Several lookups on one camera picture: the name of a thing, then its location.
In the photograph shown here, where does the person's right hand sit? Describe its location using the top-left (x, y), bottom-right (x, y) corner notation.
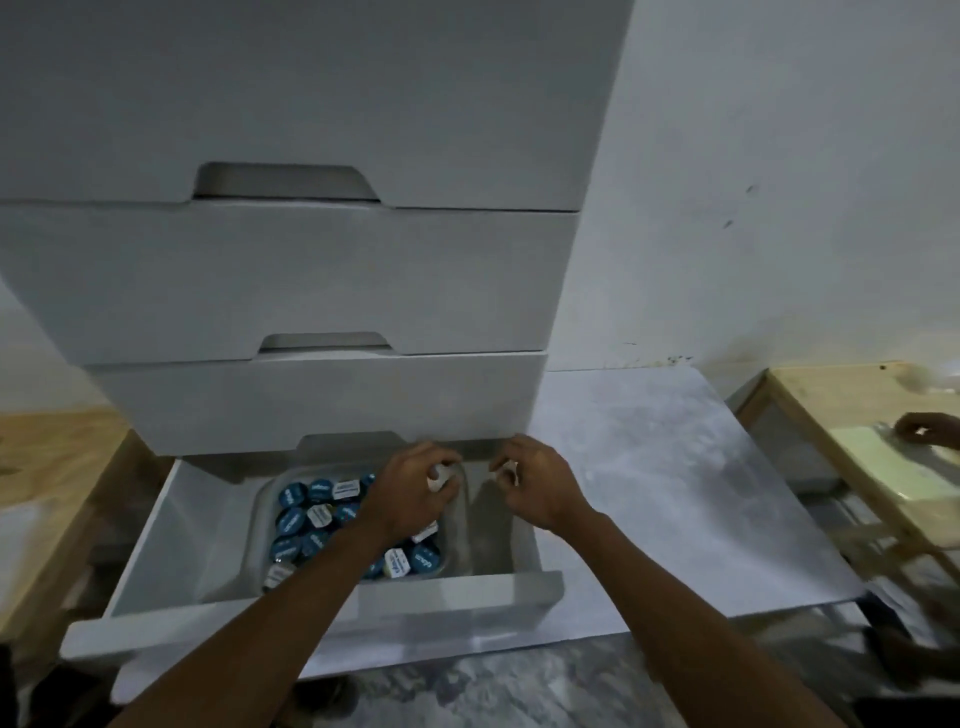
top-left (489, 433), bottom-right (597, 535)

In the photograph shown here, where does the person's left hand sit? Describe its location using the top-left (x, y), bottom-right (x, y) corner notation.
top-left (357, 441), bottom-right (465, 554)

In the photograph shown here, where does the person's right forearm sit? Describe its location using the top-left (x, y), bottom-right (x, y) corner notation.
top-left (553, 507), bottom-right (849, 728)

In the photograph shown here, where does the person's left forearm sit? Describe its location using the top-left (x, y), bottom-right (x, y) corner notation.
top-left (111, 517), bottom-right (421, 728)

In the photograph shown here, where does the clear plastic container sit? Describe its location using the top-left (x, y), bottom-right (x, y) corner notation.
top-left (247, 459), bottom-right (475, 595)

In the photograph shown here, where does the short white drawer front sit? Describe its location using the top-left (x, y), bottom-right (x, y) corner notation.
top-left (85, 350), bottom-right (549, 458)

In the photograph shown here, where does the pile of blue-lidded cups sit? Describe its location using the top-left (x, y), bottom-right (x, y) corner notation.
top-left (262, 472), bottom-right (445, 591)

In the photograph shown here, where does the white flat board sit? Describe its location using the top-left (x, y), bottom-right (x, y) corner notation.
top-left (303, 366), bottom-right (868, 681)

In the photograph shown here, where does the open white drawer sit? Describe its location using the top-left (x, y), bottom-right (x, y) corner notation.
top-left (60, 431), bottom-right (566, 706)

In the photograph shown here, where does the light wooden table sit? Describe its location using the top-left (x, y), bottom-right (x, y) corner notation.
top-left (733, 361), bottom-right (960, 588)

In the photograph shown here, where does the pale green sheet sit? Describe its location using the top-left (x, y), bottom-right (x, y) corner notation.
top-left (828, 423), bottom-right (960, 505)

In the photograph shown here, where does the tall white drawer front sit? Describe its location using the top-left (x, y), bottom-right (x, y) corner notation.
top-left (0, 0), bottom-right (636, 213)

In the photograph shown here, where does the brown wooden bench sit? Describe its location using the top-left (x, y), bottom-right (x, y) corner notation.
top-left (0, 407), bottom-right (155, 645)

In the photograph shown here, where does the white drawer with handle notch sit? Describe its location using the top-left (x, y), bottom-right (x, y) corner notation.
top-left (0, 198), bottom-right (581, 368)

